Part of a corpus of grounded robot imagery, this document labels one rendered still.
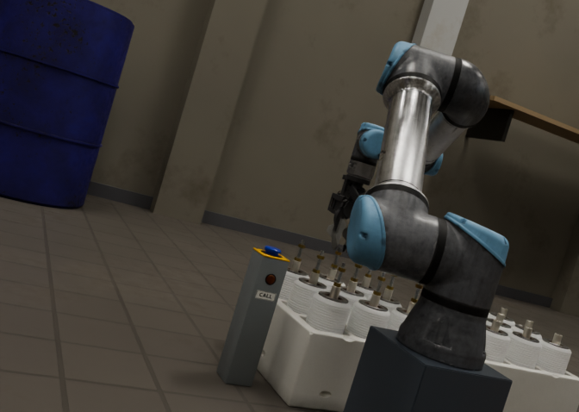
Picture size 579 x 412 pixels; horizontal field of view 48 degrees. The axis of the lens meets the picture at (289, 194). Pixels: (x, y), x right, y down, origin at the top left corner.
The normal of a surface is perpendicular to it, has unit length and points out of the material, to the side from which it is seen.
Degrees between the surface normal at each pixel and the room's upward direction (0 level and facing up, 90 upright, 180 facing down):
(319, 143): 90
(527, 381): 90
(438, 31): 90
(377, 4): 90
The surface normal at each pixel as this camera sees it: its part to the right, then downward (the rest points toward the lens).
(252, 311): 0.39, 0.17
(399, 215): 0.19, -0.58
